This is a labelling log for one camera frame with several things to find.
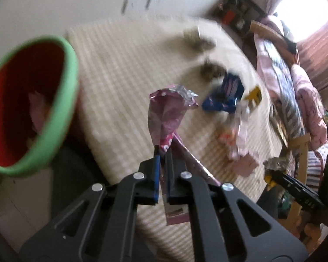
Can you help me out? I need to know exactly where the pale pink wrapper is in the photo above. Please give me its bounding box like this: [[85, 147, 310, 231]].
[[232, 155, 260, 177]]

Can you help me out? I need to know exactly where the blue plaid blanket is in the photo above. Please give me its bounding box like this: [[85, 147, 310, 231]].
[[262, 41, 309, 145]]

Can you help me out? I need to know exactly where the pink curtain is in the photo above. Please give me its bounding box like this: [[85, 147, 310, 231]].
[[297, 14, 328, 92]]

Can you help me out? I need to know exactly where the long pink foil wrapper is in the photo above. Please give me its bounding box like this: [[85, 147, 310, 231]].
[[149, 84, 222, 226]]

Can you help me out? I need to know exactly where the wooden bed frame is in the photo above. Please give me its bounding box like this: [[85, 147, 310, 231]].
[[286, 135, 313, 221]]

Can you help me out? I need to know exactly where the pink quilt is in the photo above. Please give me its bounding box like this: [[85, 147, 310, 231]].
[[290, 64, 328, 145]]

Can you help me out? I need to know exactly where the grey wrapper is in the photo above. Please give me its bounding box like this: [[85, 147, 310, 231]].
[[263, 157, 290, 173]]

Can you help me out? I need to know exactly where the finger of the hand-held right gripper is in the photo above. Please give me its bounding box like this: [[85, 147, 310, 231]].
[[270, 171, 328, 210]]

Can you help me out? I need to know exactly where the blue snack wrapper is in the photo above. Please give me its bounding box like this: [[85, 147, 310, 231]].
[[202, 72, 245, 113]]

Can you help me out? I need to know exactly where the green-rimmed red bin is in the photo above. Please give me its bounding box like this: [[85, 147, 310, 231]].
[[0, 35, 80, 177]]

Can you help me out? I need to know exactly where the dark storage shelf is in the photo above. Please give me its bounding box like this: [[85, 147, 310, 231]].
[[212, 0, 267, 37]]

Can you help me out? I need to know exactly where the orange wrapper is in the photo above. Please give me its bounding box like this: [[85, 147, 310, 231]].
[[218, 129, 237, 149]]

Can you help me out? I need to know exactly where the white printed wrapper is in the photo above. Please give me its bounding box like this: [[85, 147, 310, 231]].
[[182, 26, 216, 51]]

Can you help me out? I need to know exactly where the brown cigarette pack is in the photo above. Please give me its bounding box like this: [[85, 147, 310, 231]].
[[199, 60, 226, 82]]

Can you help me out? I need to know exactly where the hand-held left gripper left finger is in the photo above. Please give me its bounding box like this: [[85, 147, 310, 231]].
[[19, 145, 161, 262]]

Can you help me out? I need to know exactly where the bright window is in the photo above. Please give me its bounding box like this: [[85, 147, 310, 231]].
[[273, 0, 328, 43]]

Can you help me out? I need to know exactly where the yellow and black wrapper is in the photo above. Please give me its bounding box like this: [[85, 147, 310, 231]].
[[242, 85, 263, 108]]

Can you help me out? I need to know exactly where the clear pink-white wrapper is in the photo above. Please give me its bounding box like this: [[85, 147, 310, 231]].
[[227, 104, 252, 160]]

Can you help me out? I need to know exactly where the red box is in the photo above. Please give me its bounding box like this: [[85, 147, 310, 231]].
[[223, 9, 237, 25]]

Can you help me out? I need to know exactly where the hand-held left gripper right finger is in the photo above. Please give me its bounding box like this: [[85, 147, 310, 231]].
[[164, 150, 308, 262]]

